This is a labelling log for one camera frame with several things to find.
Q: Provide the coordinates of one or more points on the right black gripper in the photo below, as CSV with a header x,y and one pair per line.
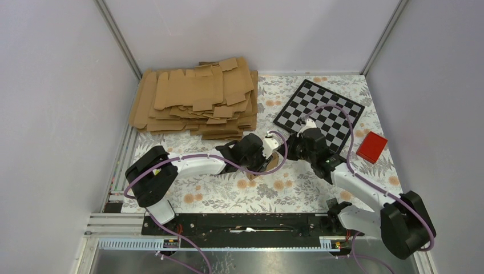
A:
x,y
286,149

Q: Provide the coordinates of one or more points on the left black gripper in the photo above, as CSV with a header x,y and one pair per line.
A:
x,y
262,162

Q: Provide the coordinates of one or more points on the brown cardboard box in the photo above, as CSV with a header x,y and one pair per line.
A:
x,y
268,167

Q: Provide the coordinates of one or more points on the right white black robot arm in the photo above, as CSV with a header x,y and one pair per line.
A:
x,y
400,221

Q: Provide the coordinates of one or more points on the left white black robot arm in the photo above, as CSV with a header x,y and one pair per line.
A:
x,y
150,177

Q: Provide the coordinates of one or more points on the red box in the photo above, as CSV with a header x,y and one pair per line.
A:
x,y
372,147

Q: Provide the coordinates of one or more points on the black white checkerboard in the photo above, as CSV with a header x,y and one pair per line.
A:
x,y
317,102

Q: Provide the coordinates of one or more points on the stack of flat cardboard boxes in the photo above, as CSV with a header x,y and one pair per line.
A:
x,y
216,100

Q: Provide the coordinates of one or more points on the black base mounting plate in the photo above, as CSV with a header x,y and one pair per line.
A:
x,y
224,226

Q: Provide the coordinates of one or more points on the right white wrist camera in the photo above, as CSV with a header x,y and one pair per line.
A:
x,y
305,125

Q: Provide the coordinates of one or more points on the slotted grey cable duct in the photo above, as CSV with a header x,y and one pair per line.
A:
x,y
243,244

